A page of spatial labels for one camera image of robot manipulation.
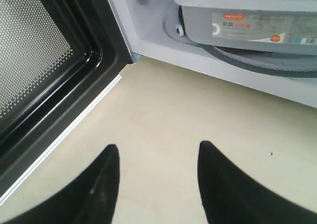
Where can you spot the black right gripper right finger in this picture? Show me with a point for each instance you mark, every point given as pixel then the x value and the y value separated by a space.
pixel 230 196

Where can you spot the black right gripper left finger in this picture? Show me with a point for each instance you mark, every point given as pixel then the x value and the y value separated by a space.
pixel 88 199

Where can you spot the white microwave door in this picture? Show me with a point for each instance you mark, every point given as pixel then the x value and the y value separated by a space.
pixel 58 58

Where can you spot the white plastic food container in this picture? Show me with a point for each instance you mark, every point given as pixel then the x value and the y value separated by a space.
pixel 285 26

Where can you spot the white Midea microwave oven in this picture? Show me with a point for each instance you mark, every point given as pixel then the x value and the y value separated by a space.
pixel 150 28

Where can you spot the glass turntable plate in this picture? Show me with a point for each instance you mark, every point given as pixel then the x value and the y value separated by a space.
pixel 267 63

